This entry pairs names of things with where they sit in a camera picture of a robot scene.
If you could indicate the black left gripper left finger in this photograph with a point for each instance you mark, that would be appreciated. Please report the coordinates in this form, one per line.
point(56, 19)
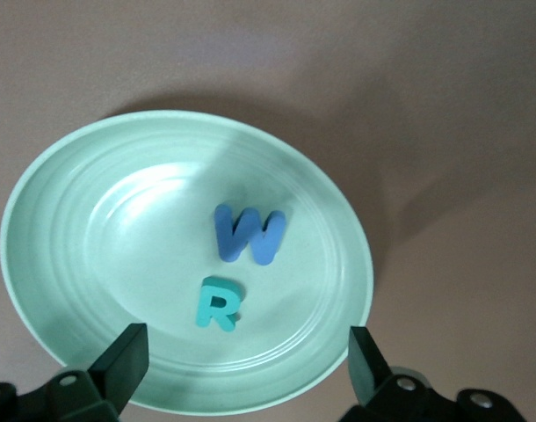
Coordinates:
point(123, 365)

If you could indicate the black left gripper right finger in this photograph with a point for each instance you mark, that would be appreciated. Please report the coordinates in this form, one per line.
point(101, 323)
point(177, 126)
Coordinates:
point(369, 373)

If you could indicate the teal capital letter R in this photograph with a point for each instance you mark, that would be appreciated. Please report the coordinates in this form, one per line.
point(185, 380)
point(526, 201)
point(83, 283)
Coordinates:
point(206, 307)

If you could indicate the blue capital letter W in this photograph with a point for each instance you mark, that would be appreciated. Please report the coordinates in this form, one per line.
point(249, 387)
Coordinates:
point(226, 237)

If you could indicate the green plate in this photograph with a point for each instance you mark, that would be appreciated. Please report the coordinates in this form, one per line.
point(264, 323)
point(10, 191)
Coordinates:
point(118, 242)

